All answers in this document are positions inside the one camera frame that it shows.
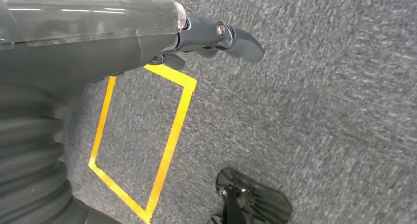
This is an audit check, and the black robot foot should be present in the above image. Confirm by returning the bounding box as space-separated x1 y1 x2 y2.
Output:
207 166 294 224

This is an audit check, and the yellow floor tape square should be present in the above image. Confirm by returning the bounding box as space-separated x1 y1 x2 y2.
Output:
88 63 198 224

